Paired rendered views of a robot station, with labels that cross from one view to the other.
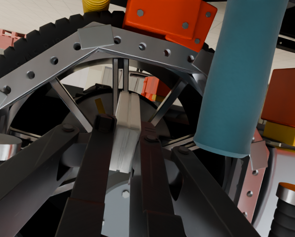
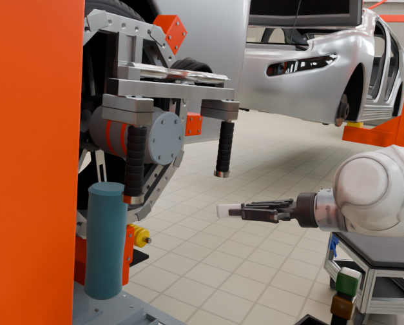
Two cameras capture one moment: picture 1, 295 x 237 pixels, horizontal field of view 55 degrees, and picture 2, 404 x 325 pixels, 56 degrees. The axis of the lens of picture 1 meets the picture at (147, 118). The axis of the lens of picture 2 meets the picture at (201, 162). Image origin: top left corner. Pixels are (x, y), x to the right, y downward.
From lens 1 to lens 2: 0.88 m
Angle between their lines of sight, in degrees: 71
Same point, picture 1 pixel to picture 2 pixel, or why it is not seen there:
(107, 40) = (140, 213)
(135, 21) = (131, 230)
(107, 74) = not seen: outside the picture
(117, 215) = (174, 143)
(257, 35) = (120, 262)
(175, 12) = not seen: hidden behind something
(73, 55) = (151, 196)
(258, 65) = (118, 248)
